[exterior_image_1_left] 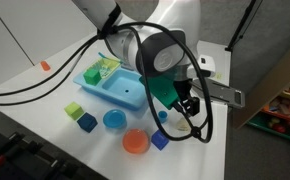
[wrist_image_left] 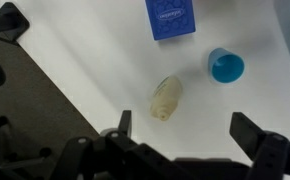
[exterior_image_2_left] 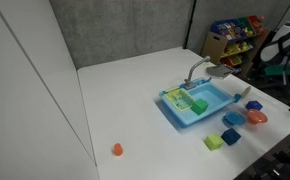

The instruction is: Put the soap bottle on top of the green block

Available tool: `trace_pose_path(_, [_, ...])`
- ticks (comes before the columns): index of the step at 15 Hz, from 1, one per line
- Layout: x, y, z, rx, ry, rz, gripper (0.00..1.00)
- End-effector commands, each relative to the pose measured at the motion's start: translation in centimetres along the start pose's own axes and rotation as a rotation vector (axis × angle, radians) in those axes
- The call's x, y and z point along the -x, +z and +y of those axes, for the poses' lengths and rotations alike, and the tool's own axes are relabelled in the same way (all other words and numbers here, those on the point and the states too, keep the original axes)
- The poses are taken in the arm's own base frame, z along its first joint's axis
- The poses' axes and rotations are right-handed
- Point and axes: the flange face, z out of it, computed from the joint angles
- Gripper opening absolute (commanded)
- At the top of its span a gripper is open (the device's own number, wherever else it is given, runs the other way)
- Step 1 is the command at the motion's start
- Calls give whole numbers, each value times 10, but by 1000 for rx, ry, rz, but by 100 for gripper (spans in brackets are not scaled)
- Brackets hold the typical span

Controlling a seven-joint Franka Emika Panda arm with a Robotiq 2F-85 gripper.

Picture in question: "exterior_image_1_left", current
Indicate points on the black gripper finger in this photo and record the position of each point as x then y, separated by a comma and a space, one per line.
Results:
181, 106
195, 106

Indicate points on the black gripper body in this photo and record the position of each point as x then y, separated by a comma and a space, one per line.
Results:
182, 89

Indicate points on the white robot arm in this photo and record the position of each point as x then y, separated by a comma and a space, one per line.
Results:
178, 16

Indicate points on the small blue cup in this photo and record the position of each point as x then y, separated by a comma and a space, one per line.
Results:
162, 116

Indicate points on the grey metal mounting plate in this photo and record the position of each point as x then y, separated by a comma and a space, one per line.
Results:
225, 95

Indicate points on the yellow sticky note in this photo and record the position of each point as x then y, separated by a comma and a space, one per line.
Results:
218, 76

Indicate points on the royal blue cube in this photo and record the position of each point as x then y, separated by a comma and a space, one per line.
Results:
160, 140

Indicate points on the light blue toy sink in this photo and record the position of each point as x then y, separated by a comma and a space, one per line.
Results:
125, 88

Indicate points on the orange plastic bowl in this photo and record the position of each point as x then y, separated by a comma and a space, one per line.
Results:
135, 141

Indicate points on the green object in tray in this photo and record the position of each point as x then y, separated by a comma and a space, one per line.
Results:
108, 68

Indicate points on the black stand pole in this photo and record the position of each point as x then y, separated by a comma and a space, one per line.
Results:
241, 28

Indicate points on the wooden toy storage shelf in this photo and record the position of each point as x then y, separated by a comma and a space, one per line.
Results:
278, 86

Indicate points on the navy blue cube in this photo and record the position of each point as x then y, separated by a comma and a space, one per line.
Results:
87, 122

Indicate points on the lime green cube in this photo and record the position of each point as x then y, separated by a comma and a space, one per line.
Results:
73, 110

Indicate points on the small orange cup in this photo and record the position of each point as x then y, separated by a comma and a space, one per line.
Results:
45, 66

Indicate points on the black clamp hardware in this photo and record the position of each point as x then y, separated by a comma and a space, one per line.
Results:
35, 153

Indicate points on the green camera mount bracket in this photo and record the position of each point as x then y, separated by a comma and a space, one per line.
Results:
161, 88

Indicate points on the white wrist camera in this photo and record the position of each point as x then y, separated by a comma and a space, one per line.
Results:
206, 65

